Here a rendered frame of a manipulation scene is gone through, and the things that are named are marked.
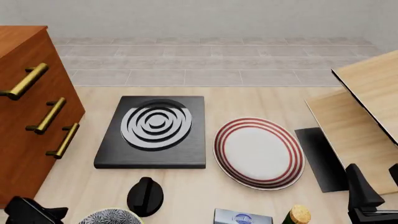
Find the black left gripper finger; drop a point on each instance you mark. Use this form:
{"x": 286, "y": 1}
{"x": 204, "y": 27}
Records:
{"x": 57, "y": 213}

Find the grey printed food box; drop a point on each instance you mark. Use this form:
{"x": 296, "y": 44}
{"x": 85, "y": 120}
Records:
{"x": 242, "y": 218}

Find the flat black stove plate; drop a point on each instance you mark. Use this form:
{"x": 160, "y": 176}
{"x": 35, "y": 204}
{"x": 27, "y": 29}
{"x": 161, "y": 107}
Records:
{"x": 115, "y": 149}

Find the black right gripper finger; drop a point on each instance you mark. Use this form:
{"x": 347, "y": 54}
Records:
{"x": 394, "y": 175}
{"x": 362, "y": 186}

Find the white plate with red rings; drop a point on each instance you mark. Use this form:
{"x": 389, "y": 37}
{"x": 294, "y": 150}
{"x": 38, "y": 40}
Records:
{"x": 258, "y": 154}

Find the round black stove knob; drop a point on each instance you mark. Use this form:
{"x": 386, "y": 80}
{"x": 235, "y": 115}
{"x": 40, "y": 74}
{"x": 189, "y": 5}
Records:
{"x": 144, "y": 198}

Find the wooden cabinet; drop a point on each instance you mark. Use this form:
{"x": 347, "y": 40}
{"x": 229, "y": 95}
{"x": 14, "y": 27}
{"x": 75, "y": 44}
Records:
{"x": 34, "y": 58}

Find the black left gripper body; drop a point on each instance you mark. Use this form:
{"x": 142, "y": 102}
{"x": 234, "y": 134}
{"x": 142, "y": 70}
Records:
{"x": 21, "y": 212}

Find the pale wooden rack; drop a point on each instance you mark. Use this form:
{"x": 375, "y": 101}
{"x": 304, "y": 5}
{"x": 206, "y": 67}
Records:
{"x": 348, "y": 126}

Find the patterned black and white bowl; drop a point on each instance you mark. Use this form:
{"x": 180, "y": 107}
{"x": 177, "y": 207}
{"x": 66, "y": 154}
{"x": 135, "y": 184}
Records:
{"x": 109, "y": 217}

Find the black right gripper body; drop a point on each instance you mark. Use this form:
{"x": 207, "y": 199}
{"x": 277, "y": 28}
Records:
{"x": 373, "y": 217}

